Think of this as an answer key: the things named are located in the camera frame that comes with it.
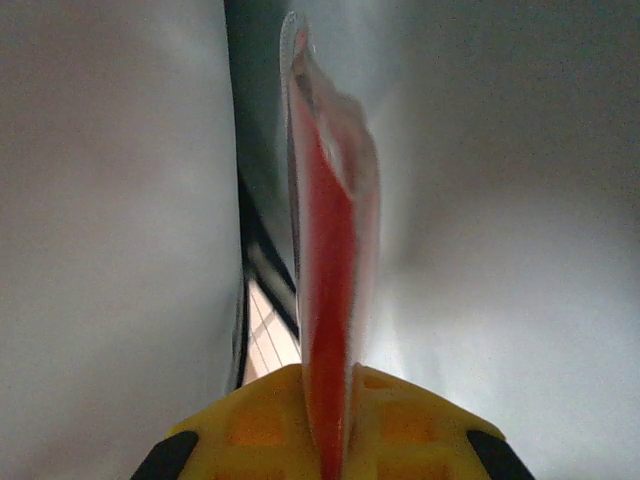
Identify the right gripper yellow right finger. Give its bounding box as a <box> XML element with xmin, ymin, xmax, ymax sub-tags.
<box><xmin>344</xmin><ymin>364</ymin><xmax>536</xmax><ymax>480</ymax></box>

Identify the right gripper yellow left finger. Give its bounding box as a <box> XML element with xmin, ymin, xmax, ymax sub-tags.
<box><xmin>130</xmin><ymin>364</ymin><xmax>324</xmax><ymax>480</ymax></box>

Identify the red packet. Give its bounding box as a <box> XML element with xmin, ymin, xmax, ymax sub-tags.
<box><xmin>278</xmin><ymin>10</ymin><xmax>385</xmax><ymax>480</ymax></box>

